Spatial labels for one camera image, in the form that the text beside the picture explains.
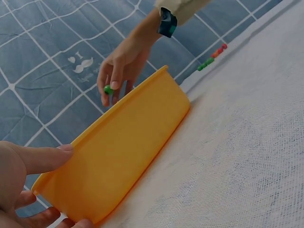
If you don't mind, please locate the row of coloured beads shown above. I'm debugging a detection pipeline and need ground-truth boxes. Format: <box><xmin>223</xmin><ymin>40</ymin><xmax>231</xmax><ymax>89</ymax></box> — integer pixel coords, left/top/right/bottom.
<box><xmin>197</xmin><ymin>43</ymin><xmax>228</xmax><ymax>72</ymax></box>

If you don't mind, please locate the person's right forearm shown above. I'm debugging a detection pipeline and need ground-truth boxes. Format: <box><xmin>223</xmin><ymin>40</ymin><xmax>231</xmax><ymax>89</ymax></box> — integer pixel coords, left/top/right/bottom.
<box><xmin>153</xmin><ymin>0</ymin><xmax>212</xmax><ymax>27</ymax></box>

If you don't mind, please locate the person's right hand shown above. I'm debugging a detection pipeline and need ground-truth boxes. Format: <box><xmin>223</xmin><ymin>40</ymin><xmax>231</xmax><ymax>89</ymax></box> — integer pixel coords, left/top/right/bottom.
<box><xmin>97</xmin><ymin>8</ymin><xmax>164</xmax><ymax>107</ymax></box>

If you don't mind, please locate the black wrist band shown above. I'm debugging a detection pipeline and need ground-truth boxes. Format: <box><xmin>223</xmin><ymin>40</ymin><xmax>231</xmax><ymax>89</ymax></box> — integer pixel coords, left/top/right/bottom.
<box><xmin>156</xmin><ymin>7</ymin><xmax>178</xmax><ymax>39</ymax></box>

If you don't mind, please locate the person's left hand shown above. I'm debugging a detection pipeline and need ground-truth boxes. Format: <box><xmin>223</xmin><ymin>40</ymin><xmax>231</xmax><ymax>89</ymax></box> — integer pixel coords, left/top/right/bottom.
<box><xmin>0</xmin><ymin>140</ymin><xmax>95</xmax><ymax>228</ymax></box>

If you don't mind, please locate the orange plastic container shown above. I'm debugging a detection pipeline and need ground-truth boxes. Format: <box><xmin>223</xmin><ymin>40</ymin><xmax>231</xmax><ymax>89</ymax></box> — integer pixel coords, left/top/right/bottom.
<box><xmin>31</xmin><ymin>65</ymin><xmax>191</xmax><ymax>225</ymax></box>

